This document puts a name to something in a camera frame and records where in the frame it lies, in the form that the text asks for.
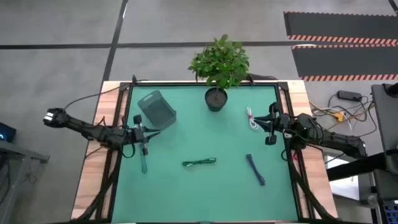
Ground grey monitor back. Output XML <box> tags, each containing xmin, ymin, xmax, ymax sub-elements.
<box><xmin>371</xmin><ymin>83</ymin><xmax>398</xmax><ymax>175</ymax></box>

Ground grey side table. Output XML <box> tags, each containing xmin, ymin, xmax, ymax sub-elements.
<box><xmin>0</xmin><ymin>139</ymin><xmax>50</xmax><ymax>224</ymax></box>

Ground green leafy plant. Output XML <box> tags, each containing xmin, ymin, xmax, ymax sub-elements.
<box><xmin>187</xmin><ymin>34</ymin><xmax>251</xmax><ymax>91</ymax></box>

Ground black hazard-striped floor mat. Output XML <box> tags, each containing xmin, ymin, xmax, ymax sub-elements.
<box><xmin>291</xmin><ymin>44</ymin><xmax>398</xmax><ymax>82</ymax></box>
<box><xmin>283</xmin><ymin>11</ymin><xmax>398</xmax><ymax>42</ymax></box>

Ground green USB-C cable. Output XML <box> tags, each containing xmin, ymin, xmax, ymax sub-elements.
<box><xmin>182</xmin><ymin>157</ymin><xmax>218</xmax><ymax>168</ymax></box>

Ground black stand bar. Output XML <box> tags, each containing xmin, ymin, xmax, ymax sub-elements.
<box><xmin>326</xmin><ymin>152</ymin><xmax>386</xmax><ymax>182</ymax></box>

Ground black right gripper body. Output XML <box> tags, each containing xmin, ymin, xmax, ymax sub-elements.
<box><xmin>264</xmin><ymin>101</ymin><xmax>292</xmax><ymax>146</ymax></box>

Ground black aluminium table frame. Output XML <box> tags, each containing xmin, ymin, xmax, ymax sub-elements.
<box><xmin>93</xmin><ymin>79</ymin><xmax>338</xmax><ymax>224</ymax></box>

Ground teal USB-C cable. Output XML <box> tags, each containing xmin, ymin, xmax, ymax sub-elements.
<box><xmin>140</xmin><ymin>142</ymin><xmax>148</xmax><ymax>174</ymax></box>

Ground black braided cable bundle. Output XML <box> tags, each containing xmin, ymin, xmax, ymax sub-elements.
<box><xmin>285</xmin><ymin>149</ymin><xmax>338</xmax><ymax>222</ymax></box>
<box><xmin>73</xmin><ymin>149</ymin><xmax>122</xmax><ymax>222</ymax></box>

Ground green table mat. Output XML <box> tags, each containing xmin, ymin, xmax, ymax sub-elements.
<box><xmin>111</xmin><ymin>85</ymin><xmax>299</xmax><ymax>222</ymax></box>

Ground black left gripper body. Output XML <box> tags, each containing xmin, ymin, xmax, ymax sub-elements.
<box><xmin>132</xmin><ymin>114</ymin><xmax>150</xmax><ymax>156</ymax></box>

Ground dark blue USB-C cable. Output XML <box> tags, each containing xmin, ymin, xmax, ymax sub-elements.
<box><xmin>246</xmin><ymin>153</ymin><xmax>266</xmax><ymax>187</ymax></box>

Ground black power adapter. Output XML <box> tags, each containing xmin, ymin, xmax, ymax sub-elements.
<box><xmin>337</xmin><ymin>90</ymin><xmax>363</xmax><ymax>102</ymax></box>

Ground black plant pot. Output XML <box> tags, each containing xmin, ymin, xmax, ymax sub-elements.
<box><xmin>204</xmin><ymin>86</ymin><xmax>228</xmax><ymax>113</ymax></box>

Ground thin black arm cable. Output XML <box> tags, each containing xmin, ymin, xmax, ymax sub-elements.
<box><xmin>63</xmin><ymin>79</ymin><xmax>149</xmax><ymax>110</ymax></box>

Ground blue parts bins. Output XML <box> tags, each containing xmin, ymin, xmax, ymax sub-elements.
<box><xmin>382</xmin><ymin>200</ymin><xmax>398</xmax><ymax>224</ymax></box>

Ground white USB-C cable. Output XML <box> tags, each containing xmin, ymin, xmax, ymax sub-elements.
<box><xmin>246</xmin><ymin>106</ymin><xmax>259</xmax><ymax>131</ymax></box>

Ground black device with blue light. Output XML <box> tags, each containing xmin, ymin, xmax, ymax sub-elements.
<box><xmin>0</xmin><ymin>122</ymin><xmax>17</xmax><ymax>143</ymax></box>

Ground grey translucent plastic basket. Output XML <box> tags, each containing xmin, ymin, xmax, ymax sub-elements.
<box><xmin>137</xmin><ymin>90</ymin><xmax>177</xmax><ymax>131</ymax></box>

